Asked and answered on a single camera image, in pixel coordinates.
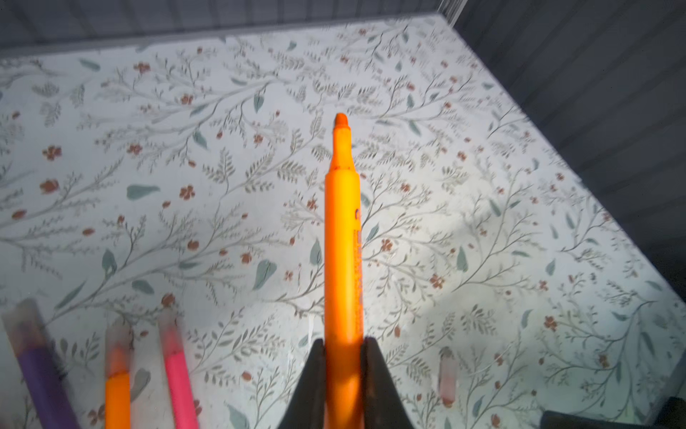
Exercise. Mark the pink marker pen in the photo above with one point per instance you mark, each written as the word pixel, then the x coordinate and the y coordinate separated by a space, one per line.
pixel 177 373

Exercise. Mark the purple marker pen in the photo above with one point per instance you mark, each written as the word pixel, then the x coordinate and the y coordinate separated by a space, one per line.
pixel 24 329

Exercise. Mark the floral patterned table mat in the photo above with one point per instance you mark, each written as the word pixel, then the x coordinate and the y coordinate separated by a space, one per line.
pixel 191 175

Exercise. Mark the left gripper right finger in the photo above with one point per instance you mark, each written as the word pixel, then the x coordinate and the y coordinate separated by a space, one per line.
pixel 383 407

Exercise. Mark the translucent pink caps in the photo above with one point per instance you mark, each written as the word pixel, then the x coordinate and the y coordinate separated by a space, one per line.
pixel 447 384

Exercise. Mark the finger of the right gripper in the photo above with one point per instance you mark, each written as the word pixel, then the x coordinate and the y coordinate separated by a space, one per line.
pixel 670 415

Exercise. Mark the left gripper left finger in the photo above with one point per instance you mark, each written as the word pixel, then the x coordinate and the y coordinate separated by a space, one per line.
pixel 306 409

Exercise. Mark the orange marker pen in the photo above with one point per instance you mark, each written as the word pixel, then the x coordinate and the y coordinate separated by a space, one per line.
pixel 343 297
pixel 117 375

